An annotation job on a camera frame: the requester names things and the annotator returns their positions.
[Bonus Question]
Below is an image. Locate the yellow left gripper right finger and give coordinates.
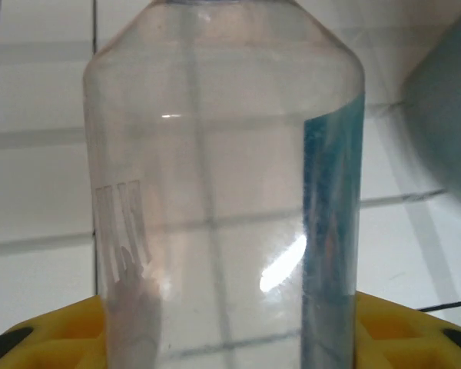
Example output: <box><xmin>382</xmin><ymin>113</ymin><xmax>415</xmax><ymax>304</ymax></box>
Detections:
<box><xmin>353</xmin><ymin>291</ymin><xmax>461</xmax><ymax>369</ymax></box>

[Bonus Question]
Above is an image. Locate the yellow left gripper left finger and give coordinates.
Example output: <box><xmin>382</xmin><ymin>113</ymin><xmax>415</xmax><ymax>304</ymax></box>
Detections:
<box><xmin>0</xmin><ymin>294</ymin><xmax>113</xmax><ymax>369</ymax></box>

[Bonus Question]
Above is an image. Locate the clear bottle blue label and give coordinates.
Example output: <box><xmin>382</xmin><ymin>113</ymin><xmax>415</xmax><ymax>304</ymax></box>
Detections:
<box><xmin>80</xmin><ymin>0</ymin><xmax>366</xmax><ymax>369</ymax></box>

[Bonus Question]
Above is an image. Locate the grey waste bin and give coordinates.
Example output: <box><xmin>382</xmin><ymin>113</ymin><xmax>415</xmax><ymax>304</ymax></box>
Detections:
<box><xmin>401</xmin><ymin>0</ymin><xmax>461</xmax><ymax>216</ymax></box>

